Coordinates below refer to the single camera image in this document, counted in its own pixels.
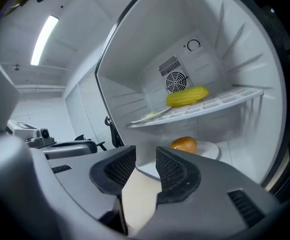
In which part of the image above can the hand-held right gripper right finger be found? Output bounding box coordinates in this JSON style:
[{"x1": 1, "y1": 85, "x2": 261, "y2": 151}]
[{"x1": 134, "y1": 146, "x2": 290, "y2": 240}]

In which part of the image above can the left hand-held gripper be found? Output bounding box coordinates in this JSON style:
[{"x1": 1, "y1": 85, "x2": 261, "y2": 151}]
[{"x1": 6, "y1": 120, "x2": 97, "y2": 160}]

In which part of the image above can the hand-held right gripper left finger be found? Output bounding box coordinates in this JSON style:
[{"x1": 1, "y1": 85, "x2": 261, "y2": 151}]
[{"x1": 31, "y1": 145, "x2": 137, "y2": 236}]

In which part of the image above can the orange fruit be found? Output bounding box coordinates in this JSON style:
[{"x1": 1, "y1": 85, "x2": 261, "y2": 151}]
[{"x1": 170, "y1": 136, "x2": 198, "y2": 154}]

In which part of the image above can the small white fridge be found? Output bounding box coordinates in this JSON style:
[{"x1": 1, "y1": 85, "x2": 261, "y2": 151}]
[{"x1": 94, "y1": 0, "x2": 290, "y2": 202}]

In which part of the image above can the white fridge shelf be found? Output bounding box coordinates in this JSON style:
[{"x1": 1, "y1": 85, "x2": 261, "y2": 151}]
[{"x1": 126, "y1": 87, "x2": 265, "y2": 129}]

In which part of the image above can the black office chair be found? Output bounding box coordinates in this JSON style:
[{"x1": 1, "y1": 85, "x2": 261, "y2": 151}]
[
  {"x1": 74, "y1": 133, "x2": 108, "y2": 152},
  {"x1": 104, "y1": 115, "x2": 125, "y2": 150}
]

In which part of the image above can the empty white plate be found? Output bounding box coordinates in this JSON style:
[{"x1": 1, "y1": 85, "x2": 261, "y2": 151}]
[{"x1": 194, "y1": 141, "x2": 222, "y2": 161}]

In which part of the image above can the white window blind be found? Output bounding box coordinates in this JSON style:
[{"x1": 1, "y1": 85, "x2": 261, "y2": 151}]
[{"x1": 64, "y1": 68, "x2": 116, "y2": 145}]

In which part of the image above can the round beige table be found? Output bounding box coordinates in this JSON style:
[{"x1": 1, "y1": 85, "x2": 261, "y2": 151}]
[{"x1": 121, "y1": 167, "x2": 163, "y2": 235}]

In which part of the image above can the white plate with food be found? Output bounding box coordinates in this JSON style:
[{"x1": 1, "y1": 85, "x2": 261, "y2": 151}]
[{"x1": 130, "y1": 108, "x2": 172, "y2": 124}]

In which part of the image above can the yellow corn cob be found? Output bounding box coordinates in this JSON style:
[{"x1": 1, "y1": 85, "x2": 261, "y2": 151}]
[{"x1": 165, "y1": 85, "x2": 210, "y2": 108}]

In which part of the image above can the long ceiling light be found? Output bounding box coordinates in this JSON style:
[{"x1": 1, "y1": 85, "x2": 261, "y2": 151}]
[{"x1": 30, "y1": 15, "x2": 60, "y2": 66}]

